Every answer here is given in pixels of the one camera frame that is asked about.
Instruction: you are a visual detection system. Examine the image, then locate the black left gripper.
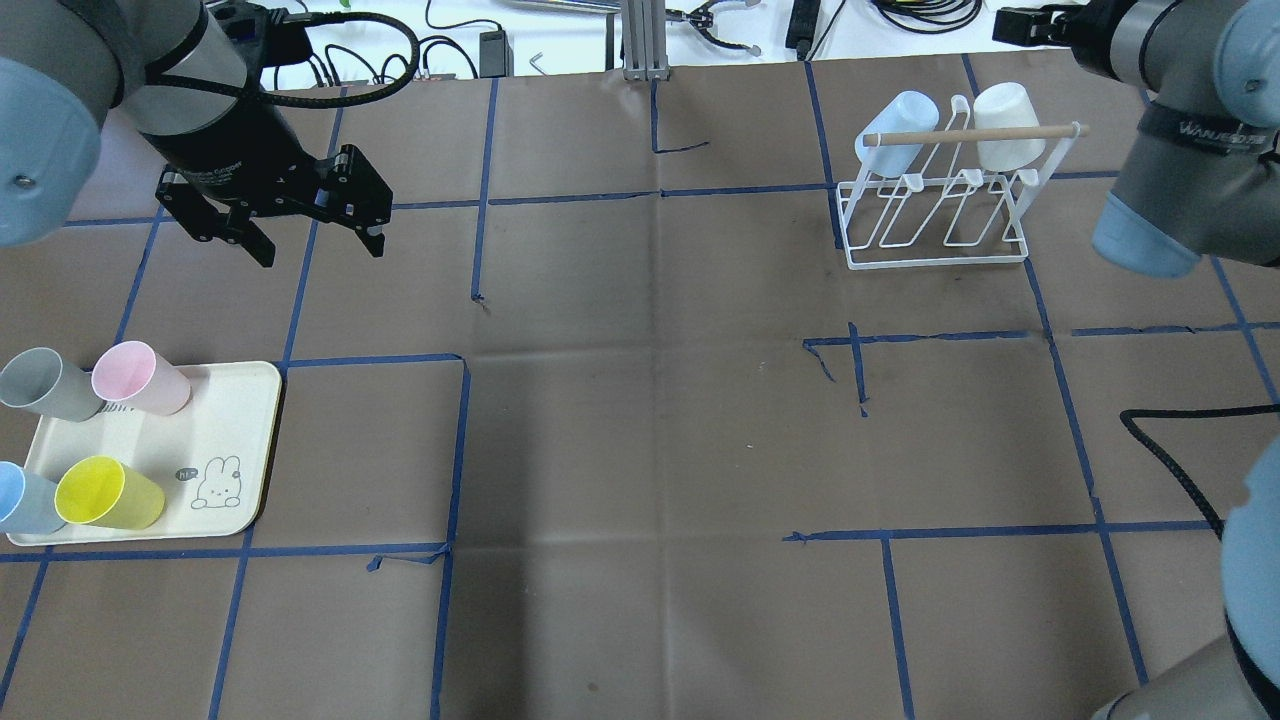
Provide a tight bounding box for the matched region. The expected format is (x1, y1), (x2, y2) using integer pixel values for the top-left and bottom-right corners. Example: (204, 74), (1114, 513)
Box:
(141, 99), (393, 268)

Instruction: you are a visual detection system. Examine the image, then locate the light blue plastic cup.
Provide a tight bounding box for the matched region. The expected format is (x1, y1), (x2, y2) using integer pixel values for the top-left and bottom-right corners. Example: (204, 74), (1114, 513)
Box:
(854, 90), (940, 179)

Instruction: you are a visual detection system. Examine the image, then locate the cream white plastic cup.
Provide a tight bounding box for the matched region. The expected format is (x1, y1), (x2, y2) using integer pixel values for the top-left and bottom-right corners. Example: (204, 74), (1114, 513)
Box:
(973, 82), (1046, 173)

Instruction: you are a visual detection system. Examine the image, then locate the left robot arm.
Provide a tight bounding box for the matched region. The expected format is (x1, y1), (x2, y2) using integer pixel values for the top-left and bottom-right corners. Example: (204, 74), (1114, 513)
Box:
(1, 1), (413, 268)

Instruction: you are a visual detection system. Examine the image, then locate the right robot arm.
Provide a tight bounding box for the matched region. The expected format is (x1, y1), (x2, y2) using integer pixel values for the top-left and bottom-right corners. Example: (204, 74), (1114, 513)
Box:
(993, 1), (1279, 719)

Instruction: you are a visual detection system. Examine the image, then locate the pink plastic cup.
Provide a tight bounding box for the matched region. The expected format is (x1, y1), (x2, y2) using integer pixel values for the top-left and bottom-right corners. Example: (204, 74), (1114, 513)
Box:
(90, 341), (192, 416)

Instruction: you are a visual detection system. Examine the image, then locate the grey plastic cup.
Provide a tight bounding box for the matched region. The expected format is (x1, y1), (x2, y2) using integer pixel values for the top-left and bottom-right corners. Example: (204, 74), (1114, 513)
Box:
(1, 347), (106, 421)

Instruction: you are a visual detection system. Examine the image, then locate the yellow plastic cup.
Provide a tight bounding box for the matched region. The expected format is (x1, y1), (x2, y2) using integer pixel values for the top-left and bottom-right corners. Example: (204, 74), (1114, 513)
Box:
(54, 455), (166, 530)

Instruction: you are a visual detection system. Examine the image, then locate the cream plastic tray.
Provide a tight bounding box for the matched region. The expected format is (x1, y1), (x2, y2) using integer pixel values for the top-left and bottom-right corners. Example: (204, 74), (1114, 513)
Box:
(8, 361), (283, 547)

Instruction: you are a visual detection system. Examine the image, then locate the black power adapter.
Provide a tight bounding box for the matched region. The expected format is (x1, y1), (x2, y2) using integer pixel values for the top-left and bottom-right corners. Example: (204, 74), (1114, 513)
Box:
(477, 29), (515, 78)

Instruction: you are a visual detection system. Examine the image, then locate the metal reacher grabber tool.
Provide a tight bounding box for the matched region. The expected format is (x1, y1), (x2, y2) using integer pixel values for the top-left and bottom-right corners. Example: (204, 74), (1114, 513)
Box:
(664, 1), (763, 58)

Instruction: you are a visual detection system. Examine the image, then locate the aluminium frame post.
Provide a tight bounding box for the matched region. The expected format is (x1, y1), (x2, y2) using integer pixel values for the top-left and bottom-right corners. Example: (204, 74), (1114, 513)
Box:
(620, 0), (669, 81)

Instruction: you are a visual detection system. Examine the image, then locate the white wire cup rack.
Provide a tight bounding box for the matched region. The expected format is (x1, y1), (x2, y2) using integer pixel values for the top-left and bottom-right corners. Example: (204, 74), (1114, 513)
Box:
(836, 95), (1091, 272)

